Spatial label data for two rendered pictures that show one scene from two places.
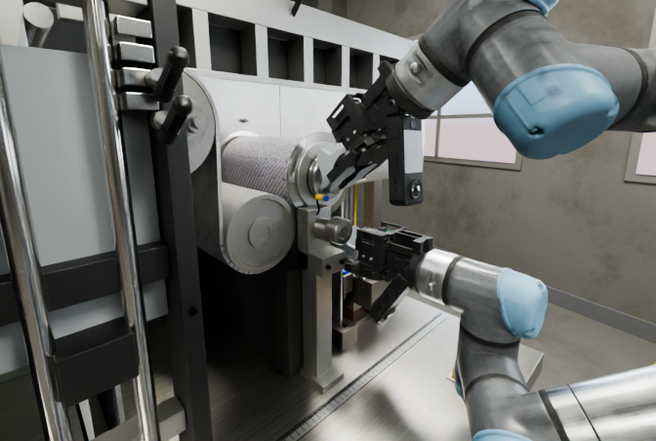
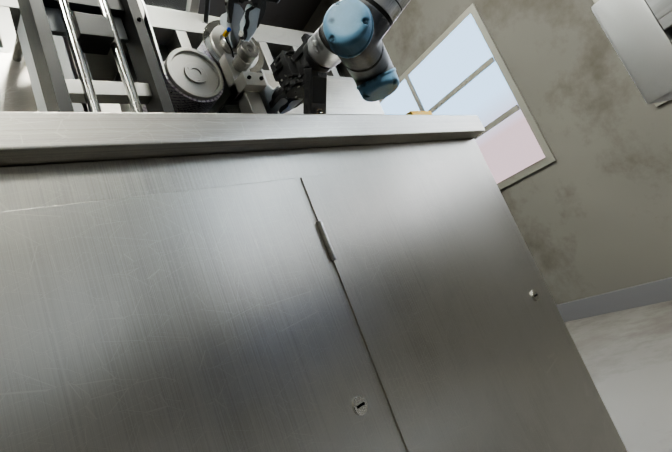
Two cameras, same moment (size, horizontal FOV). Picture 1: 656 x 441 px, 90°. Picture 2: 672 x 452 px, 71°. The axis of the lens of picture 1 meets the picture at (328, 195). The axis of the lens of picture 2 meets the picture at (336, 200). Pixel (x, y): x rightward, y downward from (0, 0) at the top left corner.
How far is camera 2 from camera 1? 0.81 m
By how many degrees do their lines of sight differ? 24
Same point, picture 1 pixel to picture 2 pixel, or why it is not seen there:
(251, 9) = (169, 20)
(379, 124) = not seen: outside the picture
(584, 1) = not seen: outside the picture
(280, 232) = (211, 77)
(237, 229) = (174, 66)
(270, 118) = not seen: hidden behind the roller
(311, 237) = (233, 70)
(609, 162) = (630, 99)
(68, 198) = not seen: outside the picture
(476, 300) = not seen: hidden behind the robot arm
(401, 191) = not seen: outside the picture
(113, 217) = not seen: outside the picture
